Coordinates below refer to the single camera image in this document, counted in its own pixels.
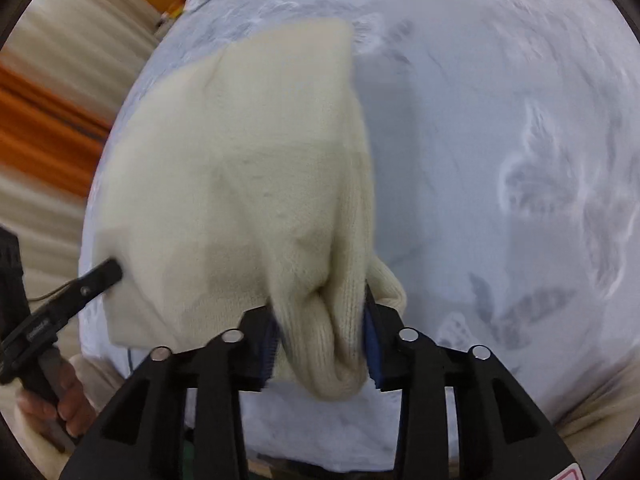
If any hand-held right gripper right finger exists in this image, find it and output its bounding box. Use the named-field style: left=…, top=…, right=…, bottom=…
left=362, top=285, right=581, bottom=480

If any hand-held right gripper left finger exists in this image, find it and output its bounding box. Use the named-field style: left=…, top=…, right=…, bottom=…
left=59, top=307, right=281, bottom=480

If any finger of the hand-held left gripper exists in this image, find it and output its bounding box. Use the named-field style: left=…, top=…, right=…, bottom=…
left=25, top=257, right=124, bottom=333

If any cream knit sweater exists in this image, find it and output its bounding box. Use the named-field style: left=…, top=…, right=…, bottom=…
left=95, top=17, right=408, bottom=401

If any person's left hand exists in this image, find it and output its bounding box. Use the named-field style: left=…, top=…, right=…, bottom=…
left=15, top=355, right=98, bottom=441

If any pale blue embroidered bedspread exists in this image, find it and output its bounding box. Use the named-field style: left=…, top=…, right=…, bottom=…
left=77, top=0, right=640, bottom=473

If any beige curtain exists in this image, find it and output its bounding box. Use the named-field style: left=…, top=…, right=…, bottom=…
left=0, top=0, right=166, bottom=301

